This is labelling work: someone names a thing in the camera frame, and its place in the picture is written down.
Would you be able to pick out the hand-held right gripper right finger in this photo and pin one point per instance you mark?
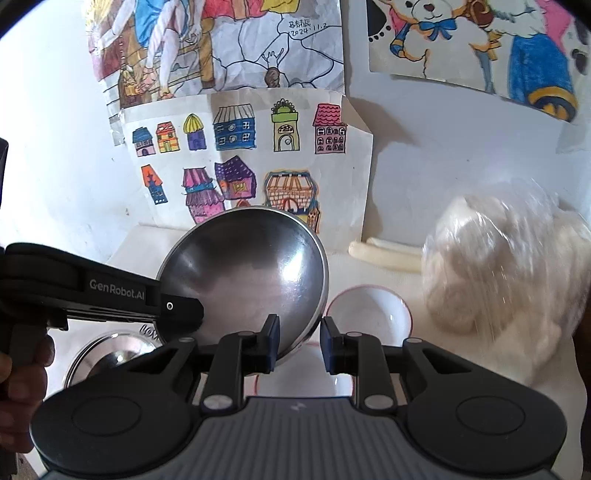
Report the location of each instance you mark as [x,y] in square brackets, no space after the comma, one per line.
[328,344]

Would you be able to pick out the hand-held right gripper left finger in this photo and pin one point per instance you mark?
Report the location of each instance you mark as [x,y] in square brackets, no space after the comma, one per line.
[272,344]

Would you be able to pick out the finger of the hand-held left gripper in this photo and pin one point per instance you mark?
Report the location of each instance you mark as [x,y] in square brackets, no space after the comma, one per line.
[184,314]

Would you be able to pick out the white bowl with red rim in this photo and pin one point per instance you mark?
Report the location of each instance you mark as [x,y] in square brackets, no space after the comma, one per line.
[300,379]
[369,318]

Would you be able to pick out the stainless steel bowl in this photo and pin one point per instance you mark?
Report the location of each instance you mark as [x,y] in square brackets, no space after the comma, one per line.
[249,267]

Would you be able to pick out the steel plate with blue sticker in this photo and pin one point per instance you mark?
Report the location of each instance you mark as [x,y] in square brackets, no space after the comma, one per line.
[108,357]

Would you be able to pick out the person's left hand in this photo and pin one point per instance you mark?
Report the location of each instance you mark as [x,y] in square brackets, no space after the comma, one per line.
[27,383]

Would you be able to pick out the cream cylindrical stick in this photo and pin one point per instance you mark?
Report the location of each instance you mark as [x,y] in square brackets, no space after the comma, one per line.
[383,254]

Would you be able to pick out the colored houses drawing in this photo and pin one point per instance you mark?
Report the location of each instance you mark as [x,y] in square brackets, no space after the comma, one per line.
[240,152]

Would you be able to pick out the clear bag of white buns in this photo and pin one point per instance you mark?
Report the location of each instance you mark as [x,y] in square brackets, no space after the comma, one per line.
[485,258]

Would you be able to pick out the colored drawing of seated figure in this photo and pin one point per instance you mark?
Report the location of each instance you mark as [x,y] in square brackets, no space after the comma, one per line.
[231,41]

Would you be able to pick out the colored teddy bear drawing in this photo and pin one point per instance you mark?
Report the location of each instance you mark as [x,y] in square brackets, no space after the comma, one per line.
[461,37]

